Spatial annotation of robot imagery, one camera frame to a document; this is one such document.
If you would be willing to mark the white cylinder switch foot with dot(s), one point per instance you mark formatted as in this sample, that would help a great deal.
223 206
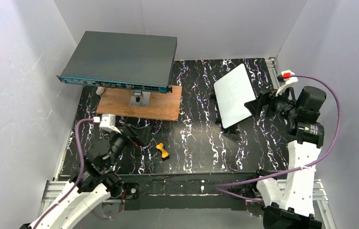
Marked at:
100 90

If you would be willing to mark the plywood board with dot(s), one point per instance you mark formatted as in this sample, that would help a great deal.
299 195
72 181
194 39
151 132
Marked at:
159 106

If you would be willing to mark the grey network switch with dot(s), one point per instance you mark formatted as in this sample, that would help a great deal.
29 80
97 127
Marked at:
122 61

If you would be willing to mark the aluminium right side rail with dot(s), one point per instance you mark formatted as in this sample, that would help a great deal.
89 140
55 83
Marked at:
272 68

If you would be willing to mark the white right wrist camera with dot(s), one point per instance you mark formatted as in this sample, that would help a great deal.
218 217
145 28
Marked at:
286 79

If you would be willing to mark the aluminium front frame rail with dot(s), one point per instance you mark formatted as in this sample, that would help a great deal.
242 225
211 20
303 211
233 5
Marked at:
320 200

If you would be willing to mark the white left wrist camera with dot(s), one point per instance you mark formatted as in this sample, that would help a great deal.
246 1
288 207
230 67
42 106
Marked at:
108 121

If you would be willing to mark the yellow bone-shaped eraser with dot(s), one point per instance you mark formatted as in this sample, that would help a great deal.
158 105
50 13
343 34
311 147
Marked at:
164 154

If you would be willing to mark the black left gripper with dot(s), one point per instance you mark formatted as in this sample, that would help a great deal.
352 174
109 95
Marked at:
129 135

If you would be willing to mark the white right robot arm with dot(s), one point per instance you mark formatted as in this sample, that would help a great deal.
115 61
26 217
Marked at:
293 208

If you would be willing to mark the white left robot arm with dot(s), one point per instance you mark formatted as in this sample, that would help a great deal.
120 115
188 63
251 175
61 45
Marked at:
95 181

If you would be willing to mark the small whiteboard black frame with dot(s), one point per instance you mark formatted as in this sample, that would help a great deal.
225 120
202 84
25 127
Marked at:
231 93

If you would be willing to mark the grey metal bracket stand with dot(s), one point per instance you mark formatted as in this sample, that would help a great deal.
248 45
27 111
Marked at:
140 99

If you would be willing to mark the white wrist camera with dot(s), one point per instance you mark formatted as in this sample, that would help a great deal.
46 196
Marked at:
108 121
286 79

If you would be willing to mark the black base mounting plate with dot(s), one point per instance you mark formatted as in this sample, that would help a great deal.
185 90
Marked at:
181 191

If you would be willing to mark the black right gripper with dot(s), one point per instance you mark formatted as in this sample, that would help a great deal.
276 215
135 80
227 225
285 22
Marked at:
268 103

